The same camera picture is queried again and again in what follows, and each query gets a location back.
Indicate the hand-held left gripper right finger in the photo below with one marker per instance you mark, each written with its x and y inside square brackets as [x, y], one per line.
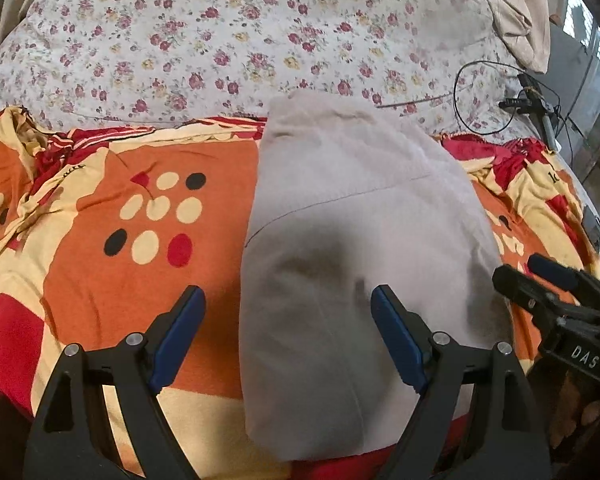
[397, 332]

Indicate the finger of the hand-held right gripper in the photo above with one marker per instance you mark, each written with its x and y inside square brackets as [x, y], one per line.
[555, 269]
[520, 285]

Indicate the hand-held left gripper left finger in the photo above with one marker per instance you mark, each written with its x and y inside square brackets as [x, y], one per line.
[177, 330]

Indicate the beige jacket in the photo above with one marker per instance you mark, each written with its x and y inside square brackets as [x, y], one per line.
[340, 240]

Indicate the person's right hand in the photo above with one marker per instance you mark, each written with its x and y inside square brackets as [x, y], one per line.
[575, 410]

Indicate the black phone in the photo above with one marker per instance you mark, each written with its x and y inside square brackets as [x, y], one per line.
[593, 232]

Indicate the orange red yellow printed bedsheet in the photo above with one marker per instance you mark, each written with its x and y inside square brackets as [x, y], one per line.
[105, 200]

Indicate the black device on metal stand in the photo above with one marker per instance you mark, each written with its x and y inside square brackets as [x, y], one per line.
[527, 104]

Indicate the grey cabinet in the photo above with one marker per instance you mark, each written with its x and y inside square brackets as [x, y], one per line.
[575, 90]

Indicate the beige cloth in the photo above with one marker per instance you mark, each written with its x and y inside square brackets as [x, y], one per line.
[517, 10]

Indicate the white floral quilt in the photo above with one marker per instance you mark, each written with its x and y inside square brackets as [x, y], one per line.
[230, 30]

